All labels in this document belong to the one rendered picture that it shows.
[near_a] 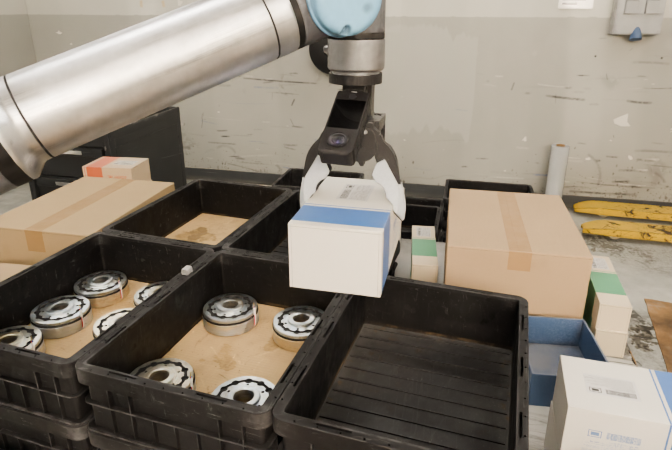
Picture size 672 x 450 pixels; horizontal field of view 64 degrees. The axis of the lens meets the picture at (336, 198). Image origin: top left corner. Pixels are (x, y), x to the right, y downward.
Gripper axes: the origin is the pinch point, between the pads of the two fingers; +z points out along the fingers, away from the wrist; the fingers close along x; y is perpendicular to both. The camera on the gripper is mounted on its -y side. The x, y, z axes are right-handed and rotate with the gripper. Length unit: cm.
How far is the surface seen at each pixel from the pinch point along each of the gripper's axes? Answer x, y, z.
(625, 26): -109, 314, -17
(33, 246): 82, 28, 26
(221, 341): 24.6, 6.0, 28.4
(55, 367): 38.1, -17.3, 19.2
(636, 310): -104, 186, 110
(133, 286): 51, 20, 28
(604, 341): -47, 37, 38
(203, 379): 23.0, -4.3, 28.4
